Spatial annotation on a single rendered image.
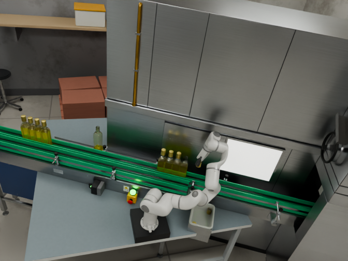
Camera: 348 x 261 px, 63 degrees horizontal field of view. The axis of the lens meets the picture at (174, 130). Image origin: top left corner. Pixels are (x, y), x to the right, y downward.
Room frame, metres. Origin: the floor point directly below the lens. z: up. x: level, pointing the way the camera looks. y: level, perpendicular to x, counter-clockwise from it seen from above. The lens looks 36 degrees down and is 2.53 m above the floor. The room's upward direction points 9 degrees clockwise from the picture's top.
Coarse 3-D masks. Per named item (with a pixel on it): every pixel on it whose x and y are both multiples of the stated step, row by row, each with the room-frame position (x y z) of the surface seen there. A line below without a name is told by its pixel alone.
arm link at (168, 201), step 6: (162, 198) 1.19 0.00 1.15; (168, 198) 1.19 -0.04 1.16; (174, 198) 1.19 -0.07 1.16; (144, 204) 1.15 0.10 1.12; (150, 204) 1.14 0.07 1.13; (156, 204) 1.14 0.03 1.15; (162, 204) 1.13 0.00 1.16; (168, 204) 1.15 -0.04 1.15; (174, 204) 1.16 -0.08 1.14; (144, 210) 1.14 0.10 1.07; (150, 210) 1.13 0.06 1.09; (156, 210) 1.12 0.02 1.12; (162, 210) 1.11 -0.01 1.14; (168, 210) 1.12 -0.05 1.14
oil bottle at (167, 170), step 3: (168, 159) 1.62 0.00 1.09; (171, 159) 1.62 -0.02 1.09; (168, 162) 1.61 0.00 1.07; (171, 162) 1.61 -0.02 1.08; (165, 165) 1.61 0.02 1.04; (168, 165) 1.61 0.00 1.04; (171, 165) 1.60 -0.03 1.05; (165, 168) 1.61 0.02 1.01; (168, 168) 1.61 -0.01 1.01; (171, 168) 1.61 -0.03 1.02; (165, 171) 1.61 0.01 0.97; (168, 171) 1.61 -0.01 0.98
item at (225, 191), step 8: (16, 136) 1.73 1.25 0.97; (48, 144) 1.70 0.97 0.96; (80, 152) 1.67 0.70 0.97; (112, 160) 1.64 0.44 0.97; (144, 168) 1.61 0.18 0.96; (176, 176) 1.59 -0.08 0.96; (200, 184) 1.56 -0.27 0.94; (224, 192) 1.54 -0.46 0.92; (232, 192) 1.54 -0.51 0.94; (240, 192) 1.53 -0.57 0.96; (248, 200) 1.52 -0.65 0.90; (256, 200) 1.52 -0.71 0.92; (264, 200) 1.51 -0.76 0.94; (272, 200) 1.50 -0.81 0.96; (288, 208) 1.49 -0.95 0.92; (296, 208) 1.48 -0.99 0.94; (304, 208) 1.48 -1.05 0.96
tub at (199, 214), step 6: (210, 204) 1.47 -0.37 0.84; (192, 210) 1.39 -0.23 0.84; (198, 210) 1.46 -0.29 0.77; (204, 210) 1.46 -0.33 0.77; (192, 216) 1.39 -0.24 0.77; (198, 216) 1.40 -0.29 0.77; (204, 216) 1.41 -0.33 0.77; (210, 216) 1.41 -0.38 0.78; (198, 222) 1.35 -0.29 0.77; (204, 222) 1.36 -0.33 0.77; (210, 222) 1.34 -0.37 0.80; (210, 228) 1.26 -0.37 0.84
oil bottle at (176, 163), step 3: (174, 159) 1.65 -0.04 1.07; (180, 159) 1.64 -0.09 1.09; (174, 162) 1.61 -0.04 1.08; (177, 162) 1.61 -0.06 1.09; (180, 162) 1.62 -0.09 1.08; (174, 165) 1.60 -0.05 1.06; (177, 165) 1.60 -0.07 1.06; (174, 168) 1.60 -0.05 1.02; (177, 168) 1.60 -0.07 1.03; (171, 171) 1.61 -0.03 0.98; (174, 171) 1.60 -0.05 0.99; (177, 171) 1.60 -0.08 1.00; (171, 174) 1.61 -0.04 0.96; (174, 174) 1.60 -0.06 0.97; (177, 174) 1.60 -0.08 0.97
